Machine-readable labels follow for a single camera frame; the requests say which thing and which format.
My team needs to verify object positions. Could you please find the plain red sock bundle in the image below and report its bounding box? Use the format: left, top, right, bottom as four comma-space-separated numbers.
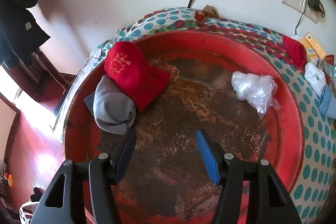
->
282, 36, 306, 68

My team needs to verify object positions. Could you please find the clear plastic bag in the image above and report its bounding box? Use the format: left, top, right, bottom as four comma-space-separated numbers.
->
231, 71, 282, 119

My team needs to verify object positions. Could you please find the red embroidered sock bundle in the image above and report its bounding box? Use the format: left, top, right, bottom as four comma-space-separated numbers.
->
104, 42, 170, 111

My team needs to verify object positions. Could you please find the yellow white medicine box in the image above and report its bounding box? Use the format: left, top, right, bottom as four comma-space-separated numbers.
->
298, 38, 319, 66

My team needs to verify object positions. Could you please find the grey blue sock bundle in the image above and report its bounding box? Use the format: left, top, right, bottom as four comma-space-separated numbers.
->
83, 75, 136, 135

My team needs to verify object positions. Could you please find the white sock bundle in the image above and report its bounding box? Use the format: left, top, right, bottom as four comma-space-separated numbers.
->
304, 63, 326, 97

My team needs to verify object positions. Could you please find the red Marubi box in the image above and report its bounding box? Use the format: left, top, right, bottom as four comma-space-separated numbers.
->
325, 55, 335, 65

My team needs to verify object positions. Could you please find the black power adapter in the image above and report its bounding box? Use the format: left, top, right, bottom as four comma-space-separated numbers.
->
307, 0, 325, 18

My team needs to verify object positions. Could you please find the black hanging coat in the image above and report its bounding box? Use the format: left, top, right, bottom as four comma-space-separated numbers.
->
1, 0, 50, 69

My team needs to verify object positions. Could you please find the small red candy wrapper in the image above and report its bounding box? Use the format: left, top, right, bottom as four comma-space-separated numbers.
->
195, 10, 207, 23

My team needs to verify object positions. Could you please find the light blue sock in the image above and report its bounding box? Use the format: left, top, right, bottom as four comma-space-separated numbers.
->
318, 85, 336, 119

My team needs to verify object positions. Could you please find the polka dot bed sheet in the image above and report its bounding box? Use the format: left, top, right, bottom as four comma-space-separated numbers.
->
86, 7, 335, 223

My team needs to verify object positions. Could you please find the yellow medicine box cartoon face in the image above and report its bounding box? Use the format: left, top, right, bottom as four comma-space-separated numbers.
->
305, 32, 327, 60

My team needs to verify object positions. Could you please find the round red metal tray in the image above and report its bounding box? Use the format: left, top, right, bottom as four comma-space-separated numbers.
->
62, 29, 305, 221

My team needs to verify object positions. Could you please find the adapter black cable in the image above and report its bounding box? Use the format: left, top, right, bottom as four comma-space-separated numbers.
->
294, 9, 306, 34

